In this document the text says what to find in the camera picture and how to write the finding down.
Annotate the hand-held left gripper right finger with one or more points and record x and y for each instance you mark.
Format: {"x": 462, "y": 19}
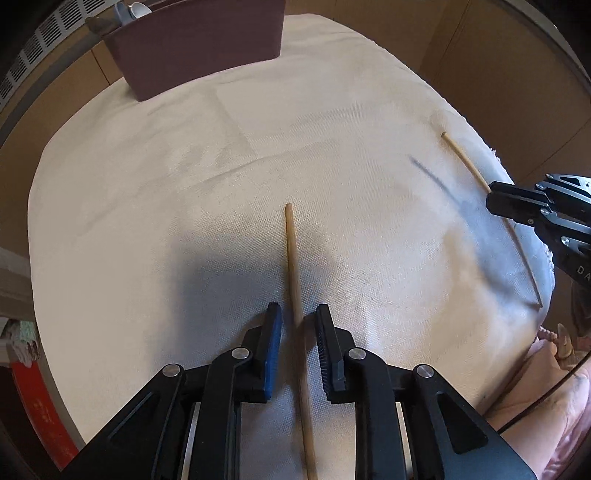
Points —
{"x": 324, "y": 355}

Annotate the wooden chopstick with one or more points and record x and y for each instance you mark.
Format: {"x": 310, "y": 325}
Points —
{"x": 293, "y": 258}
{"x": 466, "y": 157}

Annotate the white spoon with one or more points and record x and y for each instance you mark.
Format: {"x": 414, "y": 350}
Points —
{"x": 139, "y": 9}

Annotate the person's pink clothing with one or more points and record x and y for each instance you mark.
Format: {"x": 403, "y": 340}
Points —
{"x": 545, "y": 415}

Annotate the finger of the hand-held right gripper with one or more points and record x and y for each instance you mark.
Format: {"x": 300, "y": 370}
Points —
{"x": 512, "y": 207}
{"x": 517, "y": 190}

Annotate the red box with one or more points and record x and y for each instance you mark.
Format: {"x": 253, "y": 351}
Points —
{"x": 41, "y": 410}

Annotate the long grey vent grille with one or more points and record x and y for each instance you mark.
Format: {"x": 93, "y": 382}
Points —
{"x": 46, "y": 41}

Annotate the cream table cloth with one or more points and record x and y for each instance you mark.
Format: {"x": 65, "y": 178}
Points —
{"x": 161, "y": 184}

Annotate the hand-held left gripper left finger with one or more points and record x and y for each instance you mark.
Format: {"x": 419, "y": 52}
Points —
{"x": 275, "y": 350}

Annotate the person's right hand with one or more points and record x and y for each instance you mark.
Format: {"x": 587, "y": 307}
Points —
{"x": 581, "y": 309}

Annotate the purple utensil holder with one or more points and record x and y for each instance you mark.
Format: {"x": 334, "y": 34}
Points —
{"x": 198, "y": 50}

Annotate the white patterned cloth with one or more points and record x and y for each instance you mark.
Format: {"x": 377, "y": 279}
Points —
{"x": 18, "y": 341}

